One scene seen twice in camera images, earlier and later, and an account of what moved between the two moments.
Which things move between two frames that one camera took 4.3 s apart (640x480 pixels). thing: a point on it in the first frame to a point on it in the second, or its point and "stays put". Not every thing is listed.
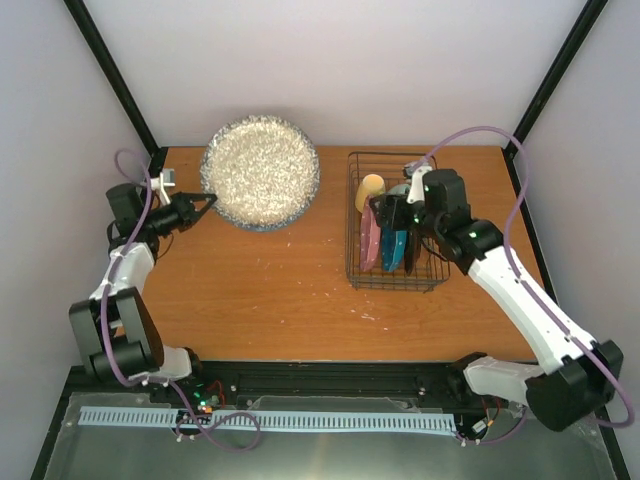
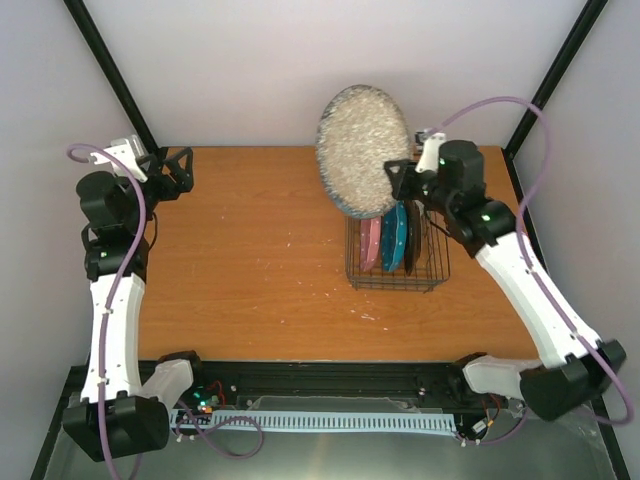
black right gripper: [395, 202] to [400, 186]
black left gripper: [184, 208] to [185, 181]
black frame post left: [118, 83] stays put
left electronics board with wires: [209, 396] stays put
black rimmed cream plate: [413, 244] stays put
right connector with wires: [481, 426] stays put
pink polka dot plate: [370, 234] stays put
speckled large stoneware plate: [264, 172] to [359, 129]
